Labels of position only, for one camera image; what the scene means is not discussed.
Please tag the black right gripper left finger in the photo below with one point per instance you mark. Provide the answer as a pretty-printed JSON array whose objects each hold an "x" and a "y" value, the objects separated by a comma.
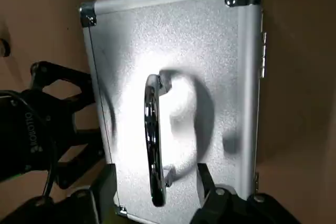
[{"x": 86, "y": 208}]

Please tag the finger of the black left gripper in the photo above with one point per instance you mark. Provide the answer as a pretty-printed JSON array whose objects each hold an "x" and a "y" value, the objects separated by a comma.
[
  {"x": 68, "y": 75},
  {"x": 86, "y": 140}
]

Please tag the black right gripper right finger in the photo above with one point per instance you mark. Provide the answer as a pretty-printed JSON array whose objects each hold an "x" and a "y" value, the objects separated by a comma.
[{"x": 231, "y": 208}]

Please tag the silver aluminium medicine case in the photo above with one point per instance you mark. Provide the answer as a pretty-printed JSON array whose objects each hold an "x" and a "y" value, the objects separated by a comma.
[{"x": 183, "y": 51}]

